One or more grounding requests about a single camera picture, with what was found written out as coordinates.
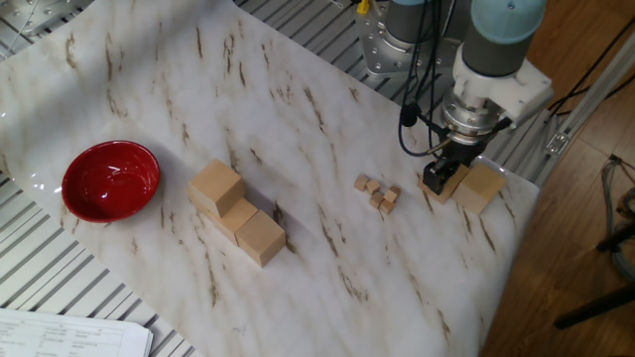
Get grey cable bundle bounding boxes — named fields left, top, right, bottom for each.
left=599, top=156, right=635, bottom=284

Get white printed paper stack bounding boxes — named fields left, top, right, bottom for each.
left=0, top=307, right=154, bottom=357

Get large wooden cube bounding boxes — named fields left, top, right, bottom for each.
left=188, top=158, right=246, bottom=219
left=450, top=162, right=507, bottom=215
left=417, top=163, right=471, bottom=205
left=234, top=209, right=288, bottom=268
left=203, top=196, right=260, bottom=247

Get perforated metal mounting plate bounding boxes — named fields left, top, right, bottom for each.
left=0, top=0, right=95, bottom=39

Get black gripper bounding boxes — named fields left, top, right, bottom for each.
left=422, top=138, right=490, bottom=196

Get thin black floor cable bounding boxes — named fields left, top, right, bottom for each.
left=548, top=17, right=635, bottom=118

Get white wrist mount housing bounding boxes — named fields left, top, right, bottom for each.
left=451, top=43, right=555, bottom=130

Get aluminium frame rail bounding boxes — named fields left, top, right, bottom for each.
left=535, top=29, right=635, bottom=187

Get black gripper cable bundle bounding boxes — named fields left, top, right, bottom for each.
left=398, top=0, right=515, bottom=159

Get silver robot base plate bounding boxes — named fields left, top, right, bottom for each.
left=354, top=0, right=462, bottom=80

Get black stand legs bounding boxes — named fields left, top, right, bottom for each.
left=553, top=225, right=635, bottom=331

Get white marble pattern board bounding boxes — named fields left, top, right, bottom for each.
left=0, top=0, right=541, bottom=357

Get red glossy bowl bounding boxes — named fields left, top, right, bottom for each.
left=61, top=140, right=162, bottom=224

